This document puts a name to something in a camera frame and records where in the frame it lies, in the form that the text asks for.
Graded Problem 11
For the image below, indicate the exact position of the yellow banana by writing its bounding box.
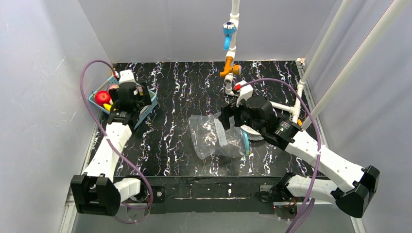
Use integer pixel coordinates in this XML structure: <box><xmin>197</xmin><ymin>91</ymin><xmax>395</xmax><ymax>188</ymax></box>
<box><xmin>103</xmin><ymin>103</ymin><xmax>112</xmax><ymax>112</ymax></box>

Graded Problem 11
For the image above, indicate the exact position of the clear zip top bag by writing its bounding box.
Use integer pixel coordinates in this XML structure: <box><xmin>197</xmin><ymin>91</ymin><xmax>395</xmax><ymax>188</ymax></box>
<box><xmin>189</xmin><ymin>113</ymin><xmax>251</xmax><ymax>159</ymax></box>

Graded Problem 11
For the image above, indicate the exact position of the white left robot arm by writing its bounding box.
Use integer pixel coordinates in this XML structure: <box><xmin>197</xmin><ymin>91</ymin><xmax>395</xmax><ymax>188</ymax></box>
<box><xmin>70</xmin><ymin>82</ymin><xmax>152</xmax><ymax>216</ymax></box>

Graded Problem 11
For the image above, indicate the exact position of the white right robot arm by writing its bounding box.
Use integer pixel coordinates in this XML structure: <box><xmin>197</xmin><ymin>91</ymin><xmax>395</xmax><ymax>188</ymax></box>
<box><xmin>218</xmin><ymin>96</ymin><xmax>380</xmax><ymax>218</ymax></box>

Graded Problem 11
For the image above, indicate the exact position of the pink peach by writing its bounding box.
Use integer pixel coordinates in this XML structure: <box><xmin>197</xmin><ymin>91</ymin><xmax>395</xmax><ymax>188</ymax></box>
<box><xmin>107</xmin><ymin>84</ymin><xmax>119</xmax><ymax>92</ymax></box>

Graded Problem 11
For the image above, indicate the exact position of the blue plastic basket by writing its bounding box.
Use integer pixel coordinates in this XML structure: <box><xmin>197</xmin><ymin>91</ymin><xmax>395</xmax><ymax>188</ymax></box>
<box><xmin>88</xmin><ymin>70</ymin><xmax>157</xmax><ymax>130</ymax></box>

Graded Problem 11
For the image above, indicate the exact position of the white perforated spool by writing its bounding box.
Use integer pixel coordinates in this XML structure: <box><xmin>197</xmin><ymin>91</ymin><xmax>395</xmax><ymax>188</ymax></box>
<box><xmin>240</xmin><ymin>125</ymin><xmax>263</xmax><ymax>141</ymax></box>

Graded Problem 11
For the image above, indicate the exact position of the red apple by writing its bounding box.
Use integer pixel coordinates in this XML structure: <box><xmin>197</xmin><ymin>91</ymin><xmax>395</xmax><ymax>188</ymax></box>
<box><xmin>94</xmin><ymin>90</ymin><xmax>112</xmax><ymax>106</ymax></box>

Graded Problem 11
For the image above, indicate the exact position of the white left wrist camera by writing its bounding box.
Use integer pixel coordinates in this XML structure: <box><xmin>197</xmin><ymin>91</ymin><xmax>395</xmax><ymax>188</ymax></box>
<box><xmin>113</xmin><ymin>69</ymin><xmax>136</xmax><ymax>84</ymax></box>

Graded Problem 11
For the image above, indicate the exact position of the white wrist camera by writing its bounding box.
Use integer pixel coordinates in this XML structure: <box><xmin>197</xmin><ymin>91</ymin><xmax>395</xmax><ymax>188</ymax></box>
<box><xmin>234</xmin><ymin>81</ymin><xmax>254</xmax><ymax>107</ymax></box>
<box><xmin>113</xmin><ymin>69</ymin><xmax>136</xmax><ymax>84</ymax></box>

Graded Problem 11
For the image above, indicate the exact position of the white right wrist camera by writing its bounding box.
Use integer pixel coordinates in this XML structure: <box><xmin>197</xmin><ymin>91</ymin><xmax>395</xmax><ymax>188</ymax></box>
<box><xmin>234</xmin><ymin>81</ymin><xmax>254</xmax><ymax>107</ymax></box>

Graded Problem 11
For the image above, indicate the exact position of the white pvc pipe frame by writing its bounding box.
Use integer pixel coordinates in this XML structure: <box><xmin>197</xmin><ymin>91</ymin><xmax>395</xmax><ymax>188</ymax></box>
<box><xmin>224</xmin><ymin>0</ymin><xmax>410</xmax><ymax>123</ymax></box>

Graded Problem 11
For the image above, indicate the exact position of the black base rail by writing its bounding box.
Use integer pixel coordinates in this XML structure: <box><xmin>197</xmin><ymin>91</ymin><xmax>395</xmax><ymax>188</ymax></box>
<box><xmin>113</xmin><ymin>176</ymin><xmax>326</xmax><ymax>215</ymax></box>

